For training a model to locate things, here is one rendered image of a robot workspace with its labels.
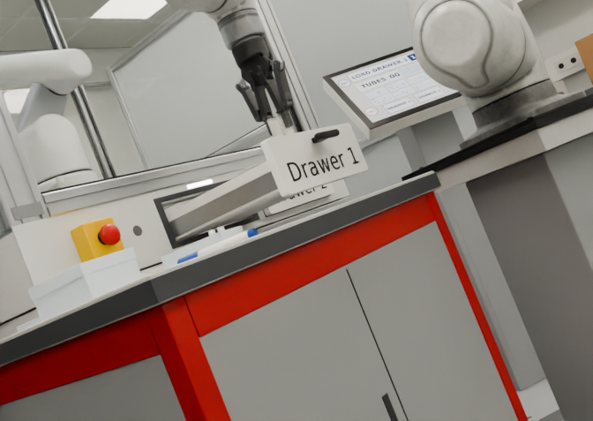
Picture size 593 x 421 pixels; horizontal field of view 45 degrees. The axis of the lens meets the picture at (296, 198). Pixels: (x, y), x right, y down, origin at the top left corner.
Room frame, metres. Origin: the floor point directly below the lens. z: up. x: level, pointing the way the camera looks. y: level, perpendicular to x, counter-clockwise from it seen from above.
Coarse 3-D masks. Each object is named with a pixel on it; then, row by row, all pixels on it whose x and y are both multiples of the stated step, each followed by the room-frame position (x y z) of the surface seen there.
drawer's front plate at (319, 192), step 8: (328, 184) 1.94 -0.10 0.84; (304, 192) 1.85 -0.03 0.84; (312, 192) 1.87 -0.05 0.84; (320, 192) 1.90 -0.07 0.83; (328, 192) 1.93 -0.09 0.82; (288, 200) 1.79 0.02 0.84; (296, 200) 1.81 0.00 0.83; (304, 200) 1.84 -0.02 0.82; (312, 200) 1.89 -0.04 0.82; (272, 208) 1.73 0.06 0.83; (280, 208) 1.75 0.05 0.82; (288, 208) 1.78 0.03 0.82
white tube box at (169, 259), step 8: (224, 232) 1.18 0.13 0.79; (232, 232) 1.20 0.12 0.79; (240, 232) 1.23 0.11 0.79; (200, 240) 1.18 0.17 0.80; (208, 240) 1.17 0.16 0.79; (216, 240) 1.17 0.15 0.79; (184, 248) 1.19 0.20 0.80; (192, 248) 1.19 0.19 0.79; (200, 248) 1.18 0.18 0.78; (168, 256) 1.21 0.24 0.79; (176, 256) 1.20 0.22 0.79; (184, 256) 1.19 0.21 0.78; (168, 264) 1.21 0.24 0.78
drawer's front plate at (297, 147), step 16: (320, 128) 1.42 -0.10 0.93; (336, 128) 1.46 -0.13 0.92; (272, 144) 1.29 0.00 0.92; (288, 144) 1.32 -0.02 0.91; (304, 144) 1.36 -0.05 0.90; (320, 144) 1.40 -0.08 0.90; (336, 144) 1.44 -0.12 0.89; (352, 144) 1.49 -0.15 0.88; (272, 160) 1.28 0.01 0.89; (288, 160) 1.31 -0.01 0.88; (304, 160) 1.35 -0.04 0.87; (320, 160) 1.38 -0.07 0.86; (352, 160) 1.47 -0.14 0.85; (288, 176) 1.29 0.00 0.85; (304, 176) 1.33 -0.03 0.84; (320, 176) 1.37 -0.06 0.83; (336, 176) 1.41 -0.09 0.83; (288, 192) 1.28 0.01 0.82
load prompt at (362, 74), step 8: (400, 56) 2.35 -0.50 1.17; (408, 56) 2.35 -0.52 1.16; (376, 64) 2.32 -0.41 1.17; (384, 64) 2.32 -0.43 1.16; (392, 64) 2.32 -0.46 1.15; (400, 64) 2.32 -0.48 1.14; (352, 72) 2.30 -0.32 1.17; (360, 72) 2.30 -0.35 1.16; (368, 72) 2.30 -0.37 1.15; (376, 72) 2.29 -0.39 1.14; (352, 80) 2.27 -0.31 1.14
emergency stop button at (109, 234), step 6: (102, 228) 1.29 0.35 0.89; (108, 228) 1.29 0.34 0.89; (114, 228) 1.30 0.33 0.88; (102, 234) 1.28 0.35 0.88; (108, 234) 1.28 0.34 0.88; (114, 234) 1.29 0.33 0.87; (120, 234) 1.31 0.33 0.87; (102, 240) 1.28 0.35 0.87; (108, 240) 1.28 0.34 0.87; (114, 240) 1.29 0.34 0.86
